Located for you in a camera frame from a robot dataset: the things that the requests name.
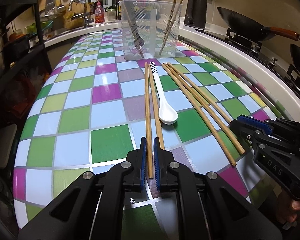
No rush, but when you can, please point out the clear plastic utensil holder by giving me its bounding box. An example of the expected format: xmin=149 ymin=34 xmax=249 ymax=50
xmin=121 ymin=0 xmax=183 ymax=61

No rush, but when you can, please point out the bamboo chopstick three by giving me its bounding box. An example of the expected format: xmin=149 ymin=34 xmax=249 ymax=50
xmin=162 ymin=64 xmax=236 ymax=166

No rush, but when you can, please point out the bamboo chopstick four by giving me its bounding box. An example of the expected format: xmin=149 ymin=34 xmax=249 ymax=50
xmin=163 ymin=63 xmax=245 ymax=155

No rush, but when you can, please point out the bamboo chopstick five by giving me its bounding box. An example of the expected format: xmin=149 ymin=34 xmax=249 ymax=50
xmin=172 ymin=67 xmax=231 ymax=123

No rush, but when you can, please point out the black storage shelf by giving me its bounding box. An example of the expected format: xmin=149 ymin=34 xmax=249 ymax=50
xmin=0 ymin=0 xmax=65 ymax=79

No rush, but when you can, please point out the bamboo chopstick one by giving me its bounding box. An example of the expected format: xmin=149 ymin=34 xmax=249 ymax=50
xmin=145 ymin=62 xmax=153 ymax=179

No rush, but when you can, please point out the right hand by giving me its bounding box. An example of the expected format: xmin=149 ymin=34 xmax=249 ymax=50
xmin=276 ymin=191 xmax=300 ymax=223

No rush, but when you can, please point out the red dish soap bottle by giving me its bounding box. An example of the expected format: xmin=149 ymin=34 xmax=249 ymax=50
xmin=95 ymin=0 xmax=105 ymax=23

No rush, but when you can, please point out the bamboo chopstick two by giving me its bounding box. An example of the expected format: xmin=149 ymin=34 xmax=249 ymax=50
xmin=149 ymin=69 xmax=165 ymax=150

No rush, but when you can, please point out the stainless steel sink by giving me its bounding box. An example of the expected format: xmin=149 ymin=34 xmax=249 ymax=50
xmin=43 ymin=27 xmax=85 ymax=41

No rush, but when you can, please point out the green dish basin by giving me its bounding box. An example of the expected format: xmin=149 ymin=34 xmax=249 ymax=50
xmin=26 ymin=19 xmax=53 ymax=36

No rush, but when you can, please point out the bamboo chopstick in holder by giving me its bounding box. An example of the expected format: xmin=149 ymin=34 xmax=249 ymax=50
xmin=159 ymin=0 xmax=177 ymax=55
xmin=120 ymin=0 xmax=143 ymax=59
xmin=167 ymin=0 xmax=183 ymax=40

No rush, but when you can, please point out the colourful checkered table cover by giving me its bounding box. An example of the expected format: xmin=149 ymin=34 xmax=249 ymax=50
xmin=13 ymin=29 xmax=276 ymax=239

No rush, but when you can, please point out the black wok orange handle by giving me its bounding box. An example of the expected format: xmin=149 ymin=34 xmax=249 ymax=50
xmin=217 ymin=7 xmax=300 ymax=41

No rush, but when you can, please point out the wooden cutting board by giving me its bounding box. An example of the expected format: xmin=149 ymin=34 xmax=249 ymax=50
xmin=63 ymin=2 xmax=90 ymax=29

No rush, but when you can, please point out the black electric kettle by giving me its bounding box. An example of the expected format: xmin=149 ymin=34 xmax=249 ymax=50
xmin=184 ymin=0 xmax=207 ymax=29

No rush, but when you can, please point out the white striped ceramic spoon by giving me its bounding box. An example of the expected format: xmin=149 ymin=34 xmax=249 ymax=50
xmin=150 ymin=62 xmax=178 ymax=125

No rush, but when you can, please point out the chrome kitchen faucet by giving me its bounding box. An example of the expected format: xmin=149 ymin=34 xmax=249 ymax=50
xmin=64 ymin=0 xmax=93 ymax=29

